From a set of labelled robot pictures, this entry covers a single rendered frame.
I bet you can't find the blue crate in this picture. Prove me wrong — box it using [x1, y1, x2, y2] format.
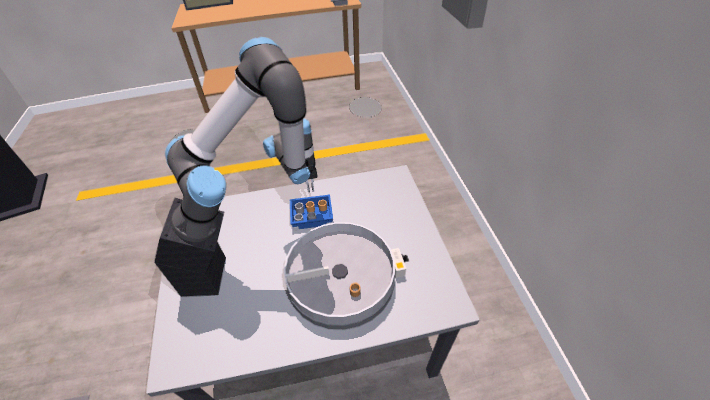
[290, 195, 333, 230]

